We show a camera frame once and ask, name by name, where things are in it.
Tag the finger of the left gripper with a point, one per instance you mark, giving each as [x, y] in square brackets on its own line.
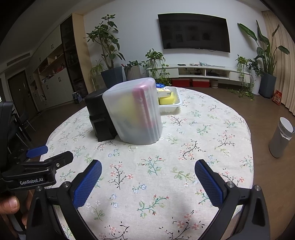
[35, 152]
[56, 162]

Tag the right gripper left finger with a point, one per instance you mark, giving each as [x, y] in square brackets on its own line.
[43, 223]

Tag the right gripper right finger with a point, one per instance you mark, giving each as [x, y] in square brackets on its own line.
[253, 222]

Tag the yellow wavy sponge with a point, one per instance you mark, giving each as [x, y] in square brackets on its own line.
[168, 100]

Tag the blue Vinda tissue pack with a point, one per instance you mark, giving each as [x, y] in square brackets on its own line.
[163, 92]

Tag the small blue tissue pack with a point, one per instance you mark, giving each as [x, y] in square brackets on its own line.
[160, 85]

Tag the person's hand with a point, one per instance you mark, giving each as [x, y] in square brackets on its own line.
[11, 205]

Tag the black cylindrical container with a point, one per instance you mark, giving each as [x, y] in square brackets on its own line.
[99, 117]

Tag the small dark floor box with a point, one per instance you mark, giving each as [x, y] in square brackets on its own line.
[77, 97]

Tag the floral white tablecloth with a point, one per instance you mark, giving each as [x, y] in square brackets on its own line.
[151, 191]

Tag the grey cylindrical trash bin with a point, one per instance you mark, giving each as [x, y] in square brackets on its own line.
[281, 137]

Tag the translucent plastic storage box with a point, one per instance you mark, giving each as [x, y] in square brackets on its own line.
[134, 110]

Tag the white plastic tray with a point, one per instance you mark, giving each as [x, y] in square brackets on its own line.
[171, 108]

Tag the red box on floor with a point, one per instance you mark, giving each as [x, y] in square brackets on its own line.
[277, 97]

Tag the plant in ribbed grey pot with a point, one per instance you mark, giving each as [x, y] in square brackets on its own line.
[132, 70]

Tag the red storage box right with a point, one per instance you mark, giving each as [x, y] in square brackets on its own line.
[201, 83]

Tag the red storage box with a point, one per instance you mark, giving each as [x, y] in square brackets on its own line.
[201, 83]
[181, 82]

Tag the white TV console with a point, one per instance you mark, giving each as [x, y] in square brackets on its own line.
[211, 72]

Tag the red storage box left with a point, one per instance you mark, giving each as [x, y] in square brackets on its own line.
[181, 82]

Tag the small hanging green plant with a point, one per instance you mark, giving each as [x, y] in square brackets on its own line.
[244, 66]

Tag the leafy trailing plant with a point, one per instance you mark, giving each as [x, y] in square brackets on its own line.
[155, 67]

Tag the tall plant in blue pot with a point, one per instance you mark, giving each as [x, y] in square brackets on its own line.
[104, 35]

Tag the beige curtain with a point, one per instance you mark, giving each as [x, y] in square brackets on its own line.
[284, 69]

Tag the large plant in dark pot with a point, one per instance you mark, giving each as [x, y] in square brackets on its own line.
[265, 54]

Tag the white cabinet wall unit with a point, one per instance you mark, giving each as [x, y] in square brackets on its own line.
[47, 74]

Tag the wall mounted black television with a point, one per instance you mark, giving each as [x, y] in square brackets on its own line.
[194, 31]

